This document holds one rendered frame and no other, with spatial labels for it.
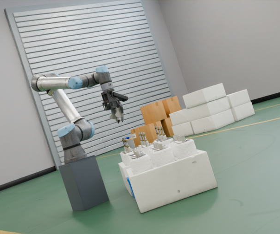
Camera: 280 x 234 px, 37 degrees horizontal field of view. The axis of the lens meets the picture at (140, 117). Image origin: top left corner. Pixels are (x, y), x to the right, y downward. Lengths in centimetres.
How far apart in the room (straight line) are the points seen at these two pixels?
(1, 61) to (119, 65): 242
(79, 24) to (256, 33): 347
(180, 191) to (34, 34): 651
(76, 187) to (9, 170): 506
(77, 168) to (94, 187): 16
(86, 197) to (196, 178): 84
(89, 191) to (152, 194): 71
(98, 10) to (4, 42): 212
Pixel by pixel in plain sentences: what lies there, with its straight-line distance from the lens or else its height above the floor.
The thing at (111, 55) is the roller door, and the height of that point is 186.
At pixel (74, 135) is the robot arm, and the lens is 266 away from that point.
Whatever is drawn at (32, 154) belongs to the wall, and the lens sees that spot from 777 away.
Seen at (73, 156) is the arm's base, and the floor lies 33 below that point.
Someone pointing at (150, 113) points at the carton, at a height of 44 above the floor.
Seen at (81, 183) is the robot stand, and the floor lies 16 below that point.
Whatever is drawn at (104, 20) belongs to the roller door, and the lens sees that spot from 903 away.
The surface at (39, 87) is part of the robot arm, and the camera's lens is 277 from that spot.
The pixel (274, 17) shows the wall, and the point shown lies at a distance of 815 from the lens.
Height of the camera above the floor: 43
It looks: level
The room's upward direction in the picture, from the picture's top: 18 degrees counter-clockwise
